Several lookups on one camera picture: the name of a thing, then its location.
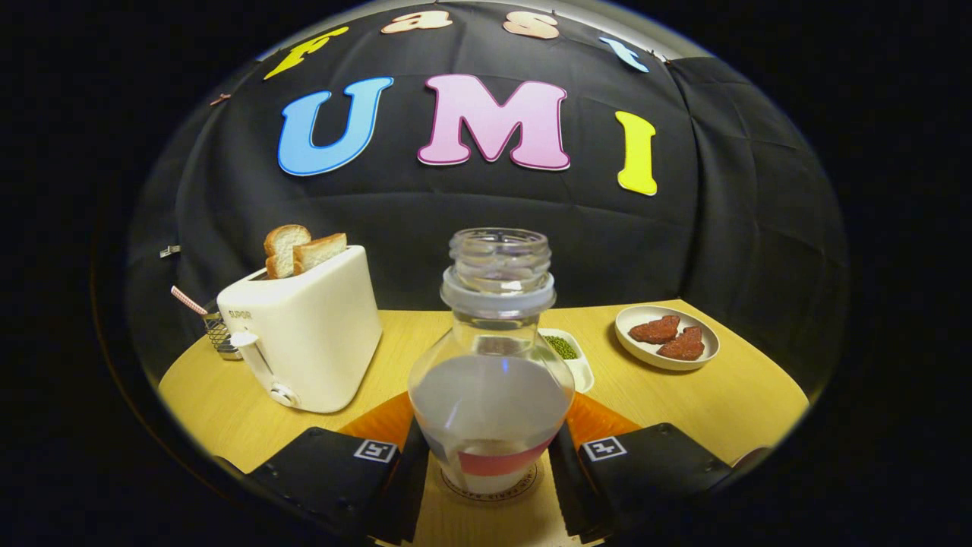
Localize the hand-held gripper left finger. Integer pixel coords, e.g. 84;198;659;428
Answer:
247;391;431;544

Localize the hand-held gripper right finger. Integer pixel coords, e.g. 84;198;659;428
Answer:
548;391;736;544

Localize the round brown coaster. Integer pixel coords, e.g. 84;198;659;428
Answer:
439;462;541;504

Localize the clear bottle with red label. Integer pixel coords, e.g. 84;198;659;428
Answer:
408;228;576;495

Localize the white divided tray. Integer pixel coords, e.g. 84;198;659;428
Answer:
538;328;595;394

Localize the white round plate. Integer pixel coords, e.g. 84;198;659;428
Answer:
614;305;720;372

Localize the wooden table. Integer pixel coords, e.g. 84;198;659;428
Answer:
158;299;809;547

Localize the white toaster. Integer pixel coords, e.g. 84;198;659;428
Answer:
216;245;383;414

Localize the red-brown meat piece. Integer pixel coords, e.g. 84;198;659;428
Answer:
657;327;705;361
629;315;681;345

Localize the toasted bread slice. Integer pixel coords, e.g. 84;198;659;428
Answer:
293;232;348;275
264;224;312;280

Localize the black backdrop cloth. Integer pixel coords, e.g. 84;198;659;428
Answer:
125;0;850;396

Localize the pink striped straw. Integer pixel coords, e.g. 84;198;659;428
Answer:
171;286;208;316

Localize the wire mesh holder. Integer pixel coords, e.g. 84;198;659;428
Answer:
203;311;244;361

